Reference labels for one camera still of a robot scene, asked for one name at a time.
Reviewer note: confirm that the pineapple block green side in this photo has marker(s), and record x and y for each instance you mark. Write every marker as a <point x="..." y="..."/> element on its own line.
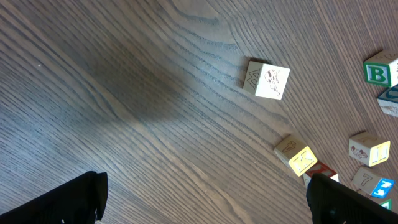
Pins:
<point x="381" y="69"/>

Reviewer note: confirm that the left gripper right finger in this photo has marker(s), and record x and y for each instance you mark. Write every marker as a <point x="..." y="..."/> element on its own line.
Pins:
<point x="331" y="202"/>

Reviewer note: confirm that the teal top block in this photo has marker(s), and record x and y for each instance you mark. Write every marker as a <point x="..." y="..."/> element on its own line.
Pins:
<point x="386" y="204"/>

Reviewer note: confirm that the white block blue side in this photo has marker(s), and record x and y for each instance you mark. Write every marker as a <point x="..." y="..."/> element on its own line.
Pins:
<point x="321" y="168"/>

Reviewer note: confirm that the white block yellow side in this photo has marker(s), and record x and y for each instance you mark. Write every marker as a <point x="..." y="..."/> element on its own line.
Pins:
<point x="266" y="81"/>

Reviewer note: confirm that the white block top centre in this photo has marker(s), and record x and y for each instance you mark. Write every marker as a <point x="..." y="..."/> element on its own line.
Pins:
<point x="388" y="101"/>

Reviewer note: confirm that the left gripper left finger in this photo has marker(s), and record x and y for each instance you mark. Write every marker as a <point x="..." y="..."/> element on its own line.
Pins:
<point x="80" y="200"/>

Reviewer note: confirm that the blue top block centre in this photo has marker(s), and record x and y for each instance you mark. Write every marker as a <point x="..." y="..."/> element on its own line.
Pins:
<point x="372" y="183"/>

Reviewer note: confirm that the yellow top block centre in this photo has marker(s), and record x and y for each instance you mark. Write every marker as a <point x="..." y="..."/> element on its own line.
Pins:
<point x="369" y="148"/>

